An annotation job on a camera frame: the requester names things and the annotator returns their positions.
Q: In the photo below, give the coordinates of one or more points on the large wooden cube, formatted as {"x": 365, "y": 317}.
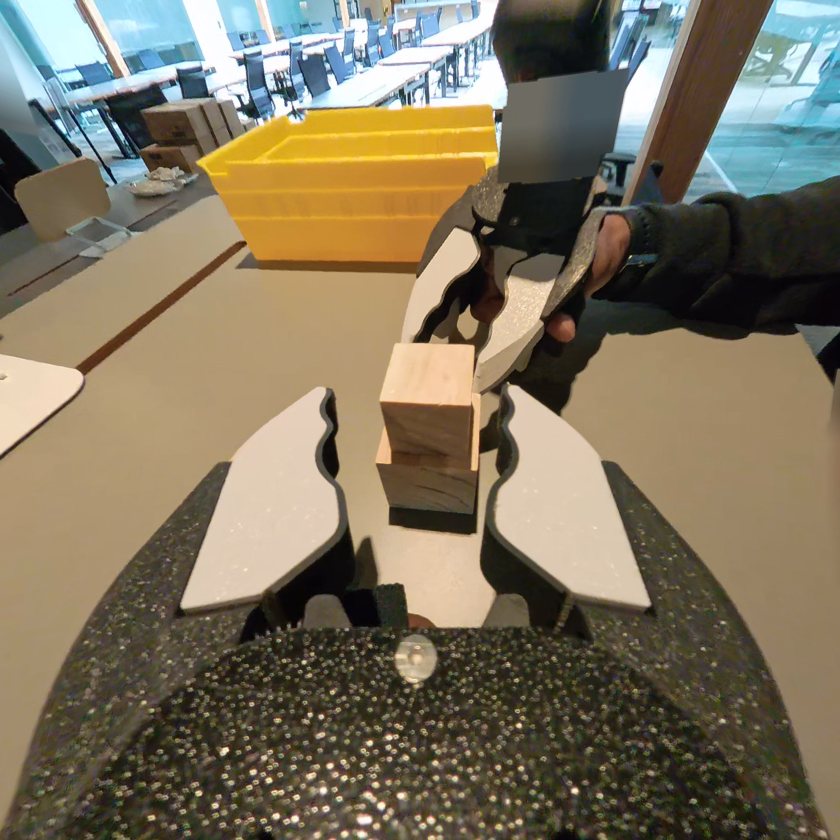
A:
{"x": 426, "y": 485}

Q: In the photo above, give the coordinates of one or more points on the wooden board on clear stand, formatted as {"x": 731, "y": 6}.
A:
{"x": 62, "y": 197}

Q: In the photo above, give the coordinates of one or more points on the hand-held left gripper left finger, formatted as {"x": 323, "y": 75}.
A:
{"x": 269, "y": 518}

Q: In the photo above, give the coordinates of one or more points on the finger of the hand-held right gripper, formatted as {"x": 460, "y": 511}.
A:
{"x": 525, "y": 308}
{"x": 436, "y": 282}

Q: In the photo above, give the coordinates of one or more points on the row of wooden tables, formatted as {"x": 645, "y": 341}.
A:
{"x": 387, "y": 79}

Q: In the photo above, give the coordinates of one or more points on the small wooden cube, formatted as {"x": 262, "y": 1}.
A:
{"x": 426, "y": 394}

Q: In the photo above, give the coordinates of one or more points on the wooden pillar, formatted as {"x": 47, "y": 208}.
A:
{"x": 695, "y": 92}

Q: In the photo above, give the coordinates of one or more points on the black tripod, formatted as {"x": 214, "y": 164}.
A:
{"x": 72, "y": 138}

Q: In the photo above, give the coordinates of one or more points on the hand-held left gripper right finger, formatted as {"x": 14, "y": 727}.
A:
{"x": 564, "y": 518}

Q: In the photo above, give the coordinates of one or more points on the yellow plastic bin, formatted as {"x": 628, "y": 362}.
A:
{"x": 341, "y": 203}
{"x": 341, "y": 174}
{"x": 334, "y": 239}

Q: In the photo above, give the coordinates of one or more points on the dish of pale scraps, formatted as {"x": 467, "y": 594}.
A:
{"x": 157, "y": 184}

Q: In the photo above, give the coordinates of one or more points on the person's right hand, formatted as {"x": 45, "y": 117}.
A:
{"x": 607, "y": 249}

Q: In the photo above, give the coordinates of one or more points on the group of black office chairs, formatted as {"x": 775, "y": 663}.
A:
{"x": 308, "y": 72}

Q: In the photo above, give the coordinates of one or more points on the person's right forearm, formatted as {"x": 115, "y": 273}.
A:
{"x": 735, "y": 256}

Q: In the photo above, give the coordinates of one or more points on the cardboard box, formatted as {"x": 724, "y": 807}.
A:
{"x": 170, "y": 157}
{"x": 180, "y": 121}

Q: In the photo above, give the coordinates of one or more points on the wooden document stand white base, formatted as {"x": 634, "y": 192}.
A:
{"x": 33, "y": 400}

